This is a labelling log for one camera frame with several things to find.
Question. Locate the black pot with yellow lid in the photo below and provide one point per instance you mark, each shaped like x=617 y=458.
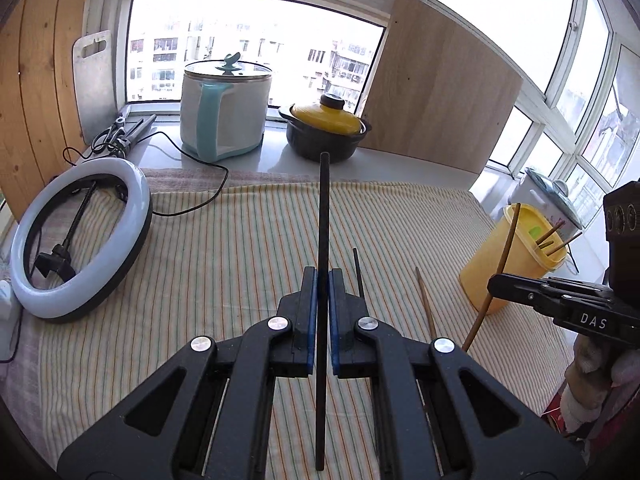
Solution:
x=320 y=140

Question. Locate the striped tablecloth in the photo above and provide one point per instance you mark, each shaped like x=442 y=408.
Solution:
x=200 y=260

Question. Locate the floral slow cooker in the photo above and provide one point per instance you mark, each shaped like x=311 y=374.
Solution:
x=537 y=195

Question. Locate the scissors and metal tools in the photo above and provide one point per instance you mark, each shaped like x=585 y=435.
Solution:
x=115 y=135

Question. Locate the bundle of brown chopsticks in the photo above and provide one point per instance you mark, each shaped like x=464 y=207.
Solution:
x=551 y=233

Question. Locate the brown plank board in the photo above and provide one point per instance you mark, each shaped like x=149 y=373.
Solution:
x=35 y=85

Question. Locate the light wooden board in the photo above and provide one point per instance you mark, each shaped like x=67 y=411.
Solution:
x=440 y=100

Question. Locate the person's right hand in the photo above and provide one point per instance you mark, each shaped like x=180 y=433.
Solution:
x=590 y=375

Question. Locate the black chopstick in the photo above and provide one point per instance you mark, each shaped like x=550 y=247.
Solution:
x=324 y=210
x=357 y=275

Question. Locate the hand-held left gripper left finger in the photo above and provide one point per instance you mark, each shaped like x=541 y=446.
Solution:
x=313 y=320

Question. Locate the brown wooden chopstick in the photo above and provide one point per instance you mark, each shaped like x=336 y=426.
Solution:
x=425 y=300
x=505 y=255

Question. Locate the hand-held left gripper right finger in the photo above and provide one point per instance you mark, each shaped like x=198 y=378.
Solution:
x=334 y=320

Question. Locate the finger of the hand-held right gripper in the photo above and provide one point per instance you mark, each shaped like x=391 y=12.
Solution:
x=525 y=290

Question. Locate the white and blue electric cooker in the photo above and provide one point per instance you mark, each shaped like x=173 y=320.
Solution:
x=235 y=115

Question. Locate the yellow plastic container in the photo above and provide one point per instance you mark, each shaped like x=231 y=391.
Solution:
x=480 y=280

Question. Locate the apartment buildings outside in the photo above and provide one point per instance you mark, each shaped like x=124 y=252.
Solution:
x=160 y=50

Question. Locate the white cutting board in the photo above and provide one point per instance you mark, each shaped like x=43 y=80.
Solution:
x=95 y=95

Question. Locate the white power adapter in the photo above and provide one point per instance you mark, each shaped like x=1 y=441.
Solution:
x=4 y=300

